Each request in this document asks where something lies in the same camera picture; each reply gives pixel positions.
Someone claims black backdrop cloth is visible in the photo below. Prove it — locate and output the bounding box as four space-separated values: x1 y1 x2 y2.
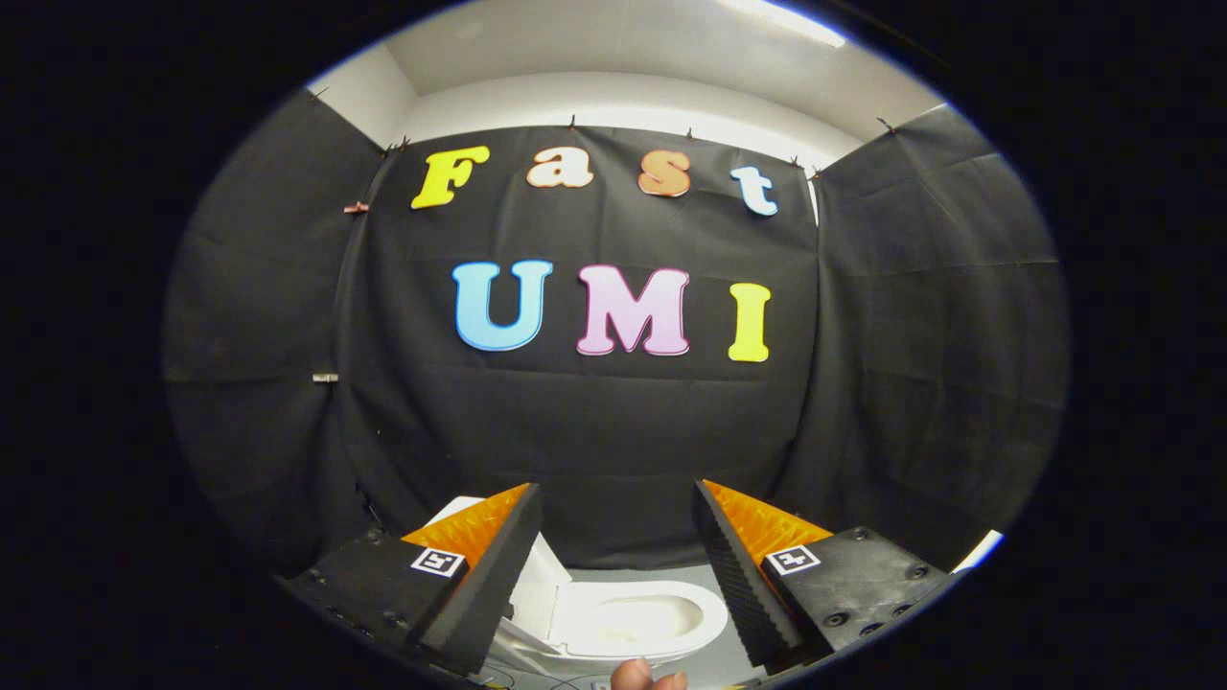
161 88 1071 581

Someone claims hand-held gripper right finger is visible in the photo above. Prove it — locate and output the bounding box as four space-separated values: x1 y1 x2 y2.
692 479 960 671

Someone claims white toilet seat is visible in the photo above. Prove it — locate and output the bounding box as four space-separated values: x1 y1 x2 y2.
554 579 730 662

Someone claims row of small black clips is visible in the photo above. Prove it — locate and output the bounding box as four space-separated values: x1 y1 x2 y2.
307 86 898 182

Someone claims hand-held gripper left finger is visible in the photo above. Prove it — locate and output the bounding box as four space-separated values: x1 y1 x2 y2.
280 482 543 677

